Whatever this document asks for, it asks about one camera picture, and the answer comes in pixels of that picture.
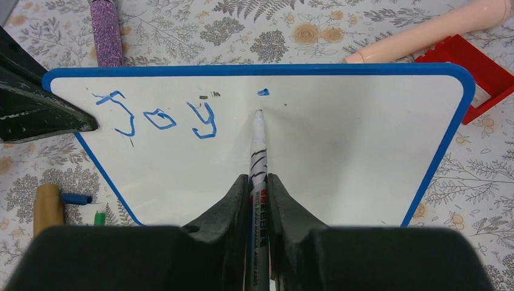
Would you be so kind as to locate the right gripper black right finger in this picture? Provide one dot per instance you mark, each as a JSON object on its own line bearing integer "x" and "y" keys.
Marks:
{"x": 307, "y": 254}

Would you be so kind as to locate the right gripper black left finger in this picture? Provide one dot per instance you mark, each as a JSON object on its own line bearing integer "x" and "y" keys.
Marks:
{"x": 205, "y": 254}

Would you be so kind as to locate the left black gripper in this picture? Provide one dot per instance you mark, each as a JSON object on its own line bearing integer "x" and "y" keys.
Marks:
{"x": 28, "y": 112}

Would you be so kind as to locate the blue-capped marker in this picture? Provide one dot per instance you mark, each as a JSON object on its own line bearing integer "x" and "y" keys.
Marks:
{"x": 257, "y": 254}

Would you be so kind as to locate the blue-framed whiteboard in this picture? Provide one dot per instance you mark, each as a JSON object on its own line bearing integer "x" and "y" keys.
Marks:
{"x": 354, "y": 144}

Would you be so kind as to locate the blue marker cap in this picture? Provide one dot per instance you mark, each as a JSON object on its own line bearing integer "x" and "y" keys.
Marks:
{"x": 76, "y": 199}

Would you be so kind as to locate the purple patterned microphone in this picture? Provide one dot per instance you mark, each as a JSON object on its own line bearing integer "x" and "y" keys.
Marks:
{"x": 106, "y": 33}

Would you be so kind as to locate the green-capped marker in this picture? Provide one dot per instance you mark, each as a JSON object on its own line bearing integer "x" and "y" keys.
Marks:
{"x": 99, "y": 219}

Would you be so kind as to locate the floral patterned table mat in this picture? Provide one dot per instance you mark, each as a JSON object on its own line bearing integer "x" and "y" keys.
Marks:
{"x": 472, "y": 191}

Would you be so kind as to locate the red rectangular tray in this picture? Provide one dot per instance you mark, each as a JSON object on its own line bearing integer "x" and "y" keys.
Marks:
{"x": 493, "y": 83}

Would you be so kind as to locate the pink plastic cylinder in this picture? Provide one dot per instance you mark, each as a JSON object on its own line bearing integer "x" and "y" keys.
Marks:
{"x": 476, "y": 15}

